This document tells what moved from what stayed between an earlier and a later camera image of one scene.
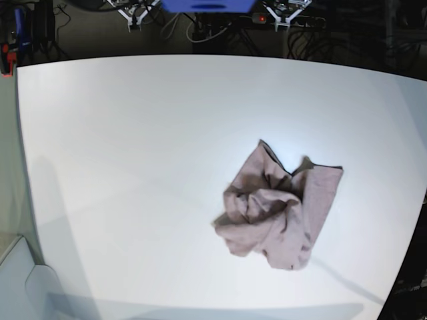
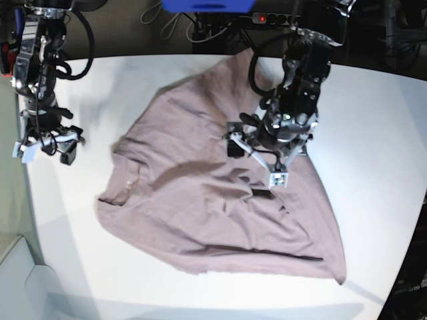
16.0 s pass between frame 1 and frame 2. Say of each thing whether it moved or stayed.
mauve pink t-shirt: moved
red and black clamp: stayed
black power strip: stayed
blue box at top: stayed
